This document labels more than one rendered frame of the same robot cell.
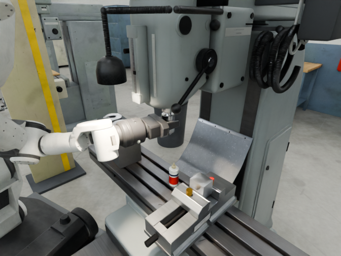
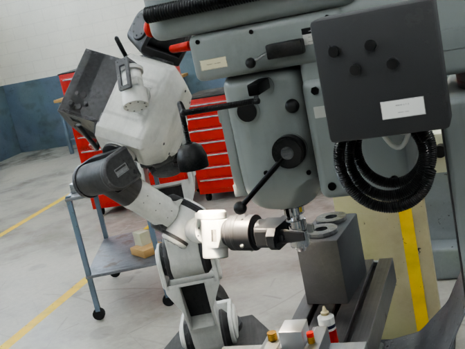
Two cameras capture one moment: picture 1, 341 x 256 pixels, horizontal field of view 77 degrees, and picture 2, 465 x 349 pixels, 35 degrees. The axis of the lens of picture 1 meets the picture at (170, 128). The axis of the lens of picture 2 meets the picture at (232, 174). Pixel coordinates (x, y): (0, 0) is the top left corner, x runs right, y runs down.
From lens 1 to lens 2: 1.43 m
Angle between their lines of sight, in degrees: 61
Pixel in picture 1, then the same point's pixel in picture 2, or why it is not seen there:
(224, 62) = (327, 153)
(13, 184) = (207, 281)
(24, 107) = not seen: hidden behind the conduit
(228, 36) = (323, 117)
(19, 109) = not seen: hidden behind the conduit
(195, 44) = (272, 130)
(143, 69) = (234, 156)
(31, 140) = (179, 220)
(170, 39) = (235, 127)
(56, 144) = (189, 228)
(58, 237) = not seen: outside the picture
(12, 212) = (211, 323)
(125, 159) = (315, 290)
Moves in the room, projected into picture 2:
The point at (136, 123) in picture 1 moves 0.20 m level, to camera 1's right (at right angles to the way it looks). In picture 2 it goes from (241, 221) to (285, 237)
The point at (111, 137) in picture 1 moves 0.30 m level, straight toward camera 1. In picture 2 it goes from (212, 231) to (117, 280)
